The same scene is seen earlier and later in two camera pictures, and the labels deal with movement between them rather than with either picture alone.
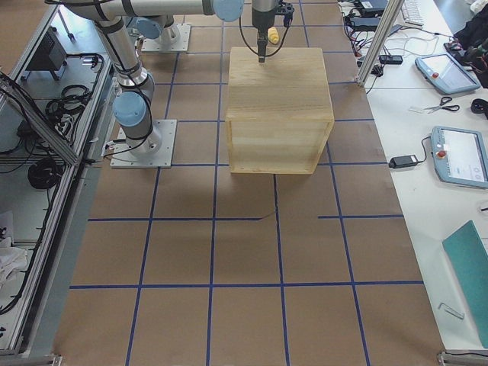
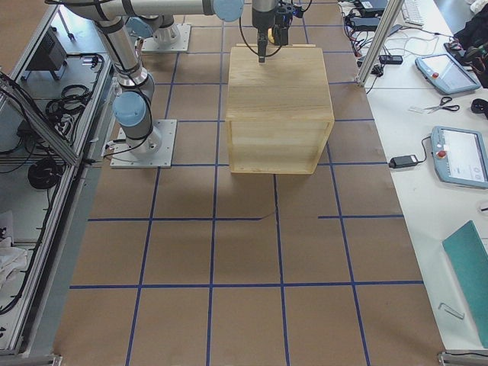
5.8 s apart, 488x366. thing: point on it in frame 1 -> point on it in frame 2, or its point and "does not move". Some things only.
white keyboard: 413,13 does not move
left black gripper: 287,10 -> 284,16
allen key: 452,311 does not move
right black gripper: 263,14 does not move
